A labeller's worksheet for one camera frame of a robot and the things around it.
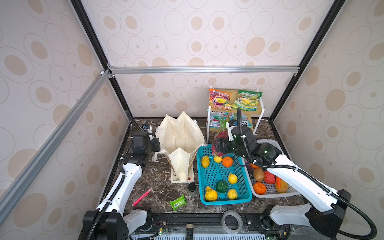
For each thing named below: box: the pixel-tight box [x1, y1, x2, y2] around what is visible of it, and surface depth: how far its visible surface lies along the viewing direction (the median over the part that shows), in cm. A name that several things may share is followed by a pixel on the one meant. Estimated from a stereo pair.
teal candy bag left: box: [209, 111, 229, 129], surface depth 96 cm
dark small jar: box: [188, 183, 197, 192], surface depth 77 cm
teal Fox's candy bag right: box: [229, 112, 253, 127], surface depth 98 cm
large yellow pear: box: [204, 186, 218, 202], surface depth 79 cm
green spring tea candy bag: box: [231, 90, 263, 112], surface depth 81 cm
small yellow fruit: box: [214, 156, 223, 163], surface depth 94 cm
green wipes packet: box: [169, 194, 187, 211], surface depth 81 cm
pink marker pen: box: [131, 187, 153, 207], surface depth 83 cm
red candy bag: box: [208, 88, 232, 112], surface depth 80 cm
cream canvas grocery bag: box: [152, 111, 207, 184], surface depth 85 cm
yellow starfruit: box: [201, 155, 210, 168], surface depth 93 cm
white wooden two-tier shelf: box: [205, 86, 265, 144], surface depth 81 cm
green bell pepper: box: [215, 180, 228, 193], surface depth 83 cm
